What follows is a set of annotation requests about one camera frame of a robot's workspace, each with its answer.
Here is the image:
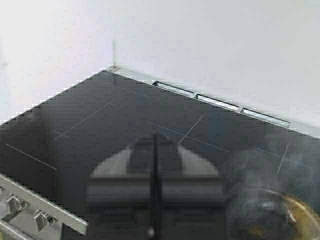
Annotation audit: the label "middle steel stove knob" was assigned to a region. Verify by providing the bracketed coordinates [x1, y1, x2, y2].
[33, 208, 57, 232]

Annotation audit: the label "left steel stove knob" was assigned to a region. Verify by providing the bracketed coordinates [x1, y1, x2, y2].
[4, 193, 30, 217]

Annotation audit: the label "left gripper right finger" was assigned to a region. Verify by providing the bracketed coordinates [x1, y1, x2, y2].
[156, 134, 225, 240]

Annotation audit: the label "stainless steel stove range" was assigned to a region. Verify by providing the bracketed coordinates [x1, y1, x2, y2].
[0, 71, 320, 240]

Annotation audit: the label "steel stove knob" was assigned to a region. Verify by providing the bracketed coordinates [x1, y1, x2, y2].
[4, 193, 30, 217]
[33, 208, 57, 232]

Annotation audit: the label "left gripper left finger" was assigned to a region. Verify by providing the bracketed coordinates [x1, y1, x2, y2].
[86, 134, 157, 240]

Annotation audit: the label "black frying pan steel rim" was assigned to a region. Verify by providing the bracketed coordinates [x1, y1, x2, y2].
[224, 187, 320, 240]

